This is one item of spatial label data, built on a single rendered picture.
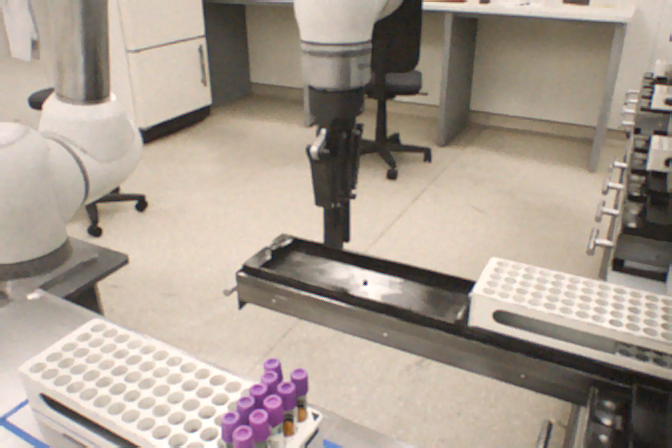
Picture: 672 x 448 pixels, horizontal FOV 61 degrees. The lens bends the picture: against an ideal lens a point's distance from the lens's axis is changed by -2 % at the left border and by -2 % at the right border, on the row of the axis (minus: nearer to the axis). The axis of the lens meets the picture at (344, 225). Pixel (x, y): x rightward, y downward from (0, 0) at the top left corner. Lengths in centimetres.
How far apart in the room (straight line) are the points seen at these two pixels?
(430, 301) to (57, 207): 68
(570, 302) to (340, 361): 129
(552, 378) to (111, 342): 50
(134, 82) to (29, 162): 292
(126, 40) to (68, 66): 277
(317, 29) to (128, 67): 331
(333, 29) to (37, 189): 61
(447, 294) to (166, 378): 42
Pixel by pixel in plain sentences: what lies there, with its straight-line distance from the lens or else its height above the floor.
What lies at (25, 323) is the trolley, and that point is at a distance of 84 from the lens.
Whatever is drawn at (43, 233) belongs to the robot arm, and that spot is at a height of 80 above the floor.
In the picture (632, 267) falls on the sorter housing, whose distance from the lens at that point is 112.
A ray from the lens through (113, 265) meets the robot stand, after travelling 118.
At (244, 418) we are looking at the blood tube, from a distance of 48.
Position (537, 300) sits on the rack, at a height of 86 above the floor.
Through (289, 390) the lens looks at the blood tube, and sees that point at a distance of 48.
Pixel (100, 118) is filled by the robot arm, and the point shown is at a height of 95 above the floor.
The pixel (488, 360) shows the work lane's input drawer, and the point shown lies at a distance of 76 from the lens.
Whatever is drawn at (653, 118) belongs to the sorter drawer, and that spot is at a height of 79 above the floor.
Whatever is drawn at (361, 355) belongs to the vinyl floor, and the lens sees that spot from 198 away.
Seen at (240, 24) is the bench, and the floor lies 61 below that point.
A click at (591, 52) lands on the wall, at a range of 422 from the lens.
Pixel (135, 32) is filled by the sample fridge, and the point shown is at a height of 73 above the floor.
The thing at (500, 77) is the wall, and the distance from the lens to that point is 433.
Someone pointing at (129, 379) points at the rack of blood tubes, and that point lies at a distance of 61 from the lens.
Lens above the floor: 126
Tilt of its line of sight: 27 degrees down
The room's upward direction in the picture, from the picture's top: straight up
